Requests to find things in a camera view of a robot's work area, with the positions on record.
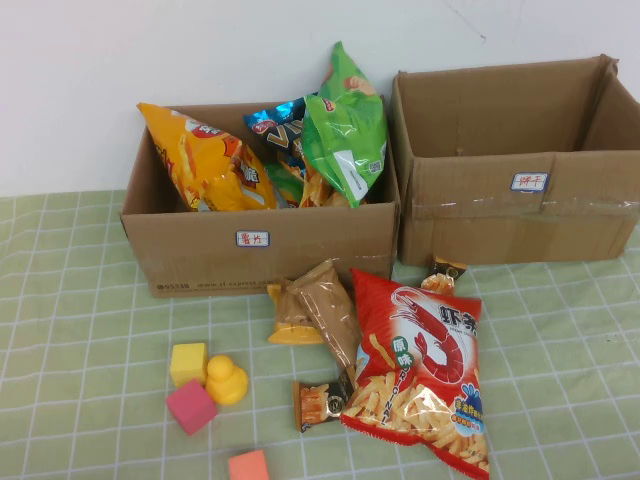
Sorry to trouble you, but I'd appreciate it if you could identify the red shrimp stick bag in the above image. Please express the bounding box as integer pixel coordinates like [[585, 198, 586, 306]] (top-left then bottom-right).
[[340, 268, 491, 480]]

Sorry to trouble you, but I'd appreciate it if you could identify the black orange small snack packet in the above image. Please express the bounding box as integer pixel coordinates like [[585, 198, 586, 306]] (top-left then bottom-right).
[[292, 367, 357, 434], [420, 254, 469, 296]]

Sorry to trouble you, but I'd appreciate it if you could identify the small green yellow snack bag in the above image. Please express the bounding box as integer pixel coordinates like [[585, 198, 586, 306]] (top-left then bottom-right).
[[263, 162, 305, 207]]

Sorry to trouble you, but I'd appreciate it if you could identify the yellow snack packet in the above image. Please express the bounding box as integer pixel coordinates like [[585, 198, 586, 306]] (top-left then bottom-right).
[[266, 279, 326, 346]]

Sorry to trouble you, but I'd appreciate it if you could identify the green snack bag with chips picture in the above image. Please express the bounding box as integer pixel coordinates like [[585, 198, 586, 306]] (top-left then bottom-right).
[[318, 41, 379, 101]]

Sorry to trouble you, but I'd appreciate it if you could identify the orange crisps bag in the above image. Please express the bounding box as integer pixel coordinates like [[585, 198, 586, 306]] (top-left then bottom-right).
[[297, 162, 351, 209]]

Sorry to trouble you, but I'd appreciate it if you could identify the white label with blue border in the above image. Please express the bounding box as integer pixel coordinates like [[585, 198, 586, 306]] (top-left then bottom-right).
[[509, 172, 550, 193], [235, 230, 270, 248]]

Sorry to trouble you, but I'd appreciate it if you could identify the long brown biscuit packet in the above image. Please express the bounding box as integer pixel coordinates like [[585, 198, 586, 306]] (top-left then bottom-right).
[[286, 258, 364, 374]]

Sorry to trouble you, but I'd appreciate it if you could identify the large green chip bag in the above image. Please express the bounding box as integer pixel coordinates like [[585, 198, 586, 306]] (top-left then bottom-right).
[[301, 93, 389, 210]]

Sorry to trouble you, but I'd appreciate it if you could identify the dark blue chip bag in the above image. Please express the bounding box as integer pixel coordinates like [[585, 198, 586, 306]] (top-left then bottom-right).
[[243, 94, 319, 166]]

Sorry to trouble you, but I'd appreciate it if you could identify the printed cardboard box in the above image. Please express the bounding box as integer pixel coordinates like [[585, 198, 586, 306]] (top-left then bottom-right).
[[118, 97, 401, 300]]

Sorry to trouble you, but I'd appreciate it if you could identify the yellow orange chip bag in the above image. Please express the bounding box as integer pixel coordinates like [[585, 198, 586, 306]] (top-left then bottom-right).
[[137, 102, 278, 213]]

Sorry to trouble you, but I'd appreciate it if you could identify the taped cardboard box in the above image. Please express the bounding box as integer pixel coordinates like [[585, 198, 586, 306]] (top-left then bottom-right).
[[389, 53, 640, 267]]

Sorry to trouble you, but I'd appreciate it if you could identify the yellow rubber duck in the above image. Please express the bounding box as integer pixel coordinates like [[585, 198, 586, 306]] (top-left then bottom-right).
[[204, 354, 250, 406]]

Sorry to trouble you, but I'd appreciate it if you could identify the yellow foam cube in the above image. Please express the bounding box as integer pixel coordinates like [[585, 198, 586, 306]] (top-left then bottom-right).
[[169, 342, 209, 388]]

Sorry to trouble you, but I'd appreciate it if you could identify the pink foam cube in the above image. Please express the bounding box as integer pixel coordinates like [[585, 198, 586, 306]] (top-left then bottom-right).
[[165, 378, 219, 436]]

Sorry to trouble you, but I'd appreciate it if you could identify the orange foam block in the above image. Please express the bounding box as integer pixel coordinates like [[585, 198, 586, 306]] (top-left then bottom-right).
[[227, 449, 271, 480]]

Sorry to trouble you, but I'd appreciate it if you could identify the green checked tablecloth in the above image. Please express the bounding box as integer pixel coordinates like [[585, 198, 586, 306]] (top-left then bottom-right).
[[0, 188, 640, 480]]

